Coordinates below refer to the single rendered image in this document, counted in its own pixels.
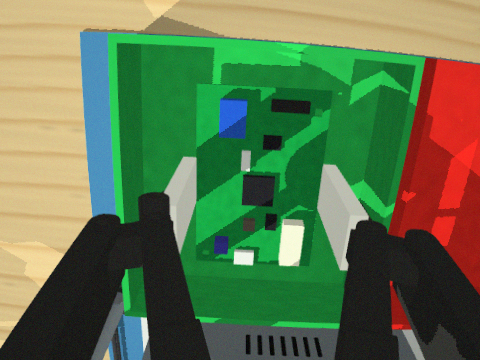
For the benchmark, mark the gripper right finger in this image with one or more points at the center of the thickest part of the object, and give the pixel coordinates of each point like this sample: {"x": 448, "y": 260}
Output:
{"x": 440, "y": 303}

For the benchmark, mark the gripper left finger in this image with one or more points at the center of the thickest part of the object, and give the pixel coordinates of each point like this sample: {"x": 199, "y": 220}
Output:
{"x": 65, "y": 319}

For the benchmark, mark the green bin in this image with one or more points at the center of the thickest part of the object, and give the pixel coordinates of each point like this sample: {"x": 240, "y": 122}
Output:
{"x": 153, "y": 126}

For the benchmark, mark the green circuit board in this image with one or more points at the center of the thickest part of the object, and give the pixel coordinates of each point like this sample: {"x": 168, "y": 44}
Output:
{"x": 260, "y": 154}

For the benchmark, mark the red bin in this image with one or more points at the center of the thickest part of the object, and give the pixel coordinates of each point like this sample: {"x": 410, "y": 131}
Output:
{"x": 446, "y": 200}

